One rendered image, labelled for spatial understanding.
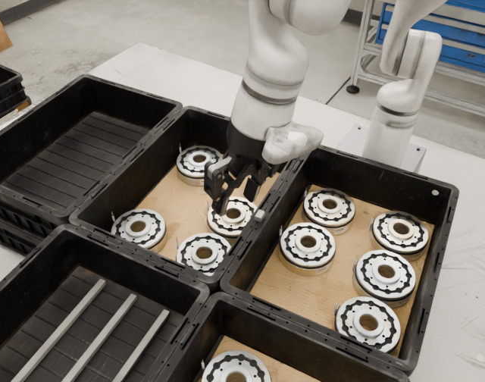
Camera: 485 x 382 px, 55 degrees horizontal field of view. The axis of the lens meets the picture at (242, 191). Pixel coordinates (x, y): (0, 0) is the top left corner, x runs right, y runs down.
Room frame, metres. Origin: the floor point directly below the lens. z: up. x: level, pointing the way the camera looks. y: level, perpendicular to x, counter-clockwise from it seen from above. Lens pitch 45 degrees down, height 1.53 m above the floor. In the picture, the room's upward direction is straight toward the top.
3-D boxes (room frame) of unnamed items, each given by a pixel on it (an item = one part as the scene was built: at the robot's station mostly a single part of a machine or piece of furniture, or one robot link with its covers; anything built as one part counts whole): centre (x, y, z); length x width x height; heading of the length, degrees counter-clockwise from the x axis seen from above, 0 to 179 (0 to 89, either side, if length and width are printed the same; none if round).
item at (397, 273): (0.47, -0.25, 0.86); 0.05 x 0.05 x 0.01
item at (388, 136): (0.83, -0.33, 0.88); 0.09 x 0.09 x 0.17; 60
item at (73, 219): (0.64, 0.08, 0.92); 0.40 x 0.30 x 0.02; 153
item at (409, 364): (0.51, -0.18, 0.92); 0.40 x 0.30 x 0.02; 153
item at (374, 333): (0.37, -0.20, 0.86); 0.05 x 0.05 x 0.01
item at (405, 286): (0.47, -0.25, 0.86); 0.10 x 0.10 x 0.01
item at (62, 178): (0.78, 0.35, 0.87); 0.40 x 0.30 x 0.11; 153
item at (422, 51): (0.83, -0.33, 1.04); 0.09 x 0.09 x 0.17; 71
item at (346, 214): (0.63, -0.17, 0.86); 0.10 x 0.10 x 0.01
